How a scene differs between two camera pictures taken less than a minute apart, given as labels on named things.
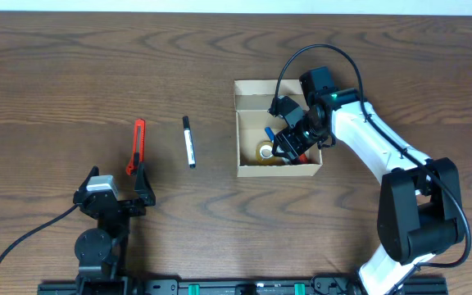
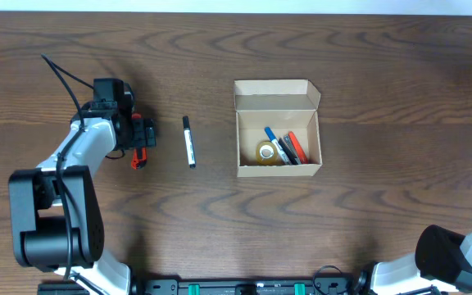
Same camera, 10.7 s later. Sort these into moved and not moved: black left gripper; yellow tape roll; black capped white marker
Moved: black left gripper
Not moved: black capped white marker; yellow tape roll
